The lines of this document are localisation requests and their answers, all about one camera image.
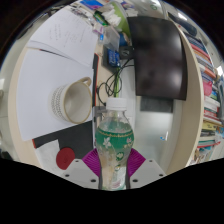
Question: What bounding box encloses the flat round red coaster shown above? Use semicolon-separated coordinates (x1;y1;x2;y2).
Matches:
55;147;76;171

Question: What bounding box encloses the grey metal laptop stand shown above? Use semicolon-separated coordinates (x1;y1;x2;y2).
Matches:
92;105;108;134

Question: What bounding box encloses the black computer monitor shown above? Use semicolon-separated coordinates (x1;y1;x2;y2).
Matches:
119;15;189;101

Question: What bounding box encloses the blank white paper sheet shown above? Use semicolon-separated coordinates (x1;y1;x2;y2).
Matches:
16;49;95;142

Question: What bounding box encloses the black desk mat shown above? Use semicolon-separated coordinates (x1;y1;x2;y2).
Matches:
32;120;96;159

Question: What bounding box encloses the cream patterned ceramic mug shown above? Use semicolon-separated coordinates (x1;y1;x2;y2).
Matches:
49;76;94;125

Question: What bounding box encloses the clear green-labelled drink bottle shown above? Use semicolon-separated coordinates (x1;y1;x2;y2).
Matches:
94;97;135;192

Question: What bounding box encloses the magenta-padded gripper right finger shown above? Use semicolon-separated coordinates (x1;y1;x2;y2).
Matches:
126;148;167;190

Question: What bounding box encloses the black cable tangle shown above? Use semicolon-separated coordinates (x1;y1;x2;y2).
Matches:
96;64;134;98

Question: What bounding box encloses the handwritten white paper sheet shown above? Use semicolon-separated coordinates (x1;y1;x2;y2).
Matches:
28;8;99;68

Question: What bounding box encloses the clear plastic box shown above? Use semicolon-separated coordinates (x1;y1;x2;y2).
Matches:
104;26;121;51

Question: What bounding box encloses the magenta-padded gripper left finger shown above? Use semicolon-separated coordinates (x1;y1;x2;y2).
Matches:
61;148;101;190

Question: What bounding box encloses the small blue device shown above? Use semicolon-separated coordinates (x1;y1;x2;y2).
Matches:
106;49;121;68

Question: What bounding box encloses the wall shelf with books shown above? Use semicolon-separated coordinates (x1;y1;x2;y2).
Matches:
179;26;224;164

